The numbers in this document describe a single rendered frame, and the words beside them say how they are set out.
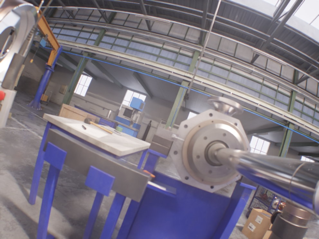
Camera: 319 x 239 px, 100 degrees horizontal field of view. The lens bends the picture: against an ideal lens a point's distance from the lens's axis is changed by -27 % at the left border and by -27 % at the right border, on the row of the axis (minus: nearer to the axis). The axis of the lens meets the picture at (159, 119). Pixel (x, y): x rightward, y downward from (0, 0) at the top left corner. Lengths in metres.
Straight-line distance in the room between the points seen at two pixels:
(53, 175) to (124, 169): 0.44
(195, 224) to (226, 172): 0.53
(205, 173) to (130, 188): 0.38
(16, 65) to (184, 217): 1.28
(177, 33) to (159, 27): 1.01
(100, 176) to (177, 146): 0.48
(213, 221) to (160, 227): 0.38
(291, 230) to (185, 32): 8.52
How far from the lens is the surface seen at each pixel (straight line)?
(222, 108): 1.18
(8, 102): 0.64
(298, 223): 2.23
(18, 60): 0.63
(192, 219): 1.36
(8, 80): 0.63
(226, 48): 8.86
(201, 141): 0.95
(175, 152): 1.14
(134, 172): 0.87
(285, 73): 9.61
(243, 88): 8.39
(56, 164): 1.05
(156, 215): 1.35
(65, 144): 1.02
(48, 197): 1.18
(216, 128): 0.97
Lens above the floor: 1.08
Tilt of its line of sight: 4 degrees up
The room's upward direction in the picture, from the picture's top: 21 degrees clockwise
